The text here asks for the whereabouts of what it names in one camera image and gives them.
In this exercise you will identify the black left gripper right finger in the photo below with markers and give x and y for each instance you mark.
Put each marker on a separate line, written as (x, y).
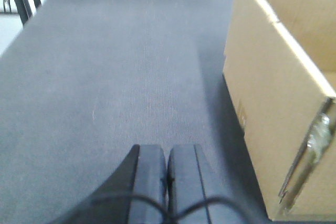
(196, 195)

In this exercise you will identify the brown cardboard carton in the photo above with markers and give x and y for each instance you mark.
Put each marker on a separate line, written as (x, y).
(280, 72)

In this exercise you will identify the dark grey conveyor belt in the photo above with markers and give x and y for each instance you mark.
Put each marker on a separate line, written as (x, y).
(85, 80)

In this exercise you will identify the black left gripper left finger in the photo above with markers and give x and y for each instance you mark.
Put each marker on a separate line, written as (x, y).
(133, 193)

